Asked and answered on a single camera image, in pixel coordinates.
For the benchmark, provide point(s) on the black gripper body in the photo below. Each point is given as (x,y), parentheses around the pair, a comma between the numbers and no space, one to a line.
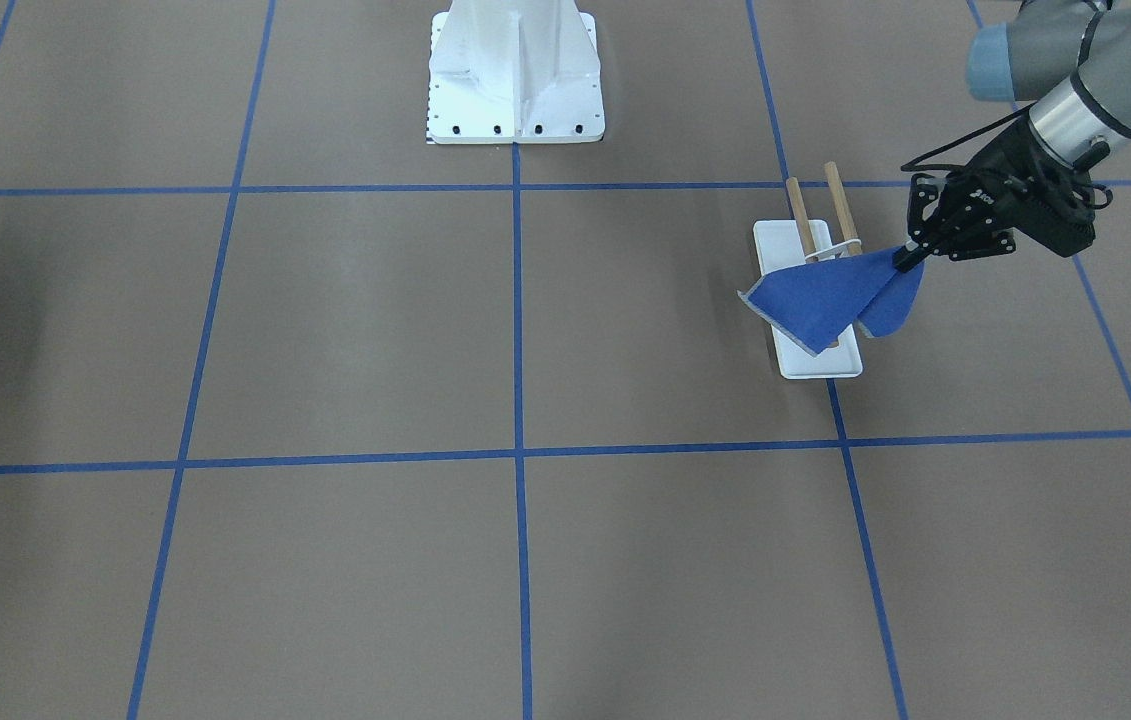
(997,168)

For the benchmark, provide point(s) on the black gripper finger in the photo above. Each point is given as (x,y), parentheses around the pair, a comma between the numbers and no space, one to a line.
(911,254)

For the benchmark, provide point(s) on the blue microfiber towel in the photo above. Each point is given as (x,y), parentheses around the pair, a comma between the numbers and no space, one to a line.
(812,304)

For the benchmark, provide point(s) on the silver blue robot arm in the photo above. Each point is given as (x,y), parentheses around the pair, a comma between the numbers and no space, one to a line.
(1068,63)

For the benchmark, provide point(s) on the wooden towel rack white base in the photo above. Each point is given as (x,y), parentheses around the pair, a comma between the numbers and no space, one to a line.
(795,257)

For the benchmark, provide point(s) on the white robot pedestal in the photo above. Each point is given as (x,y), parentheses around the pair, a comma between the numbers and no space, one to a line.
(504,72)

